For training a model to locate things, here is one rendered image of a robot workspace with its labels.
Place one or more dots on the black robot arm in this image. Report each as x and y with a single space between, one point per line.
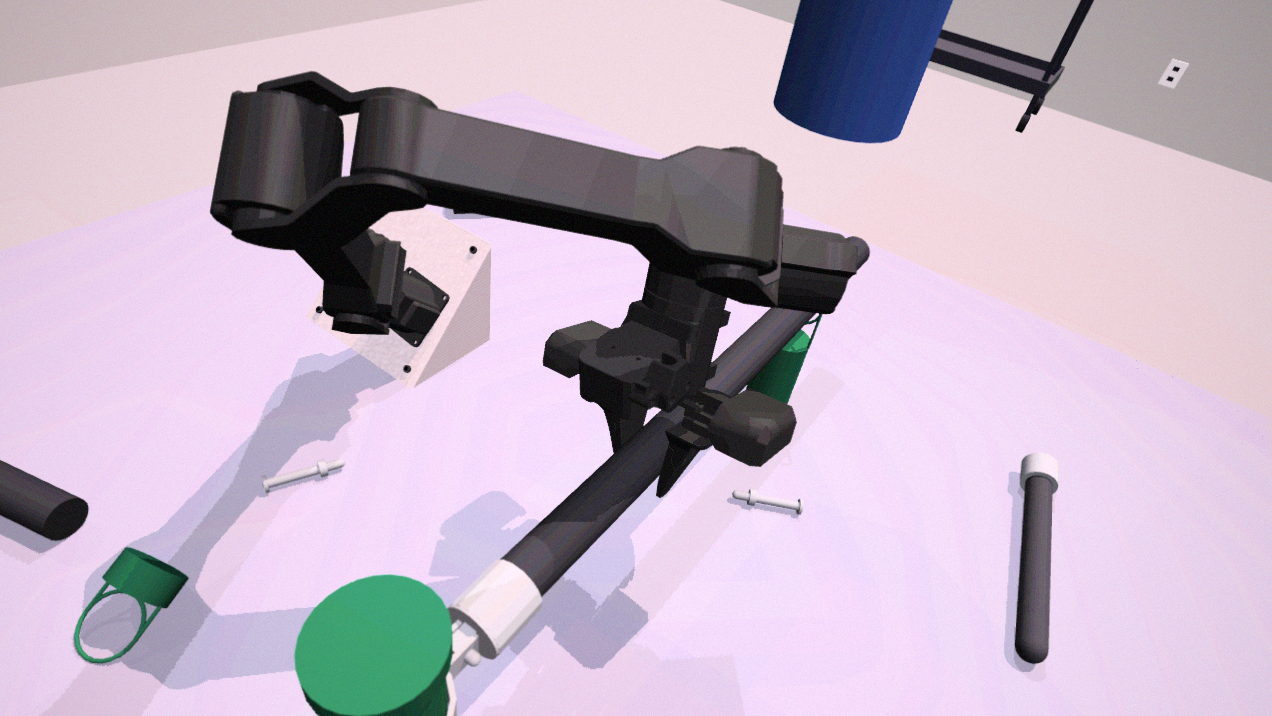
708 220

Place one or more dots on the white bolt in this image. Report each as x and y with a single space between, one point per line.
752 497
322 468

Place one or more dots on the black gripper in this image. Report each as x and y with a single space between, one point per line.
750 427

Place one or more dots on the grey tapered cup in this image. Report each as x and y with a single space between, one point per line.
487 616

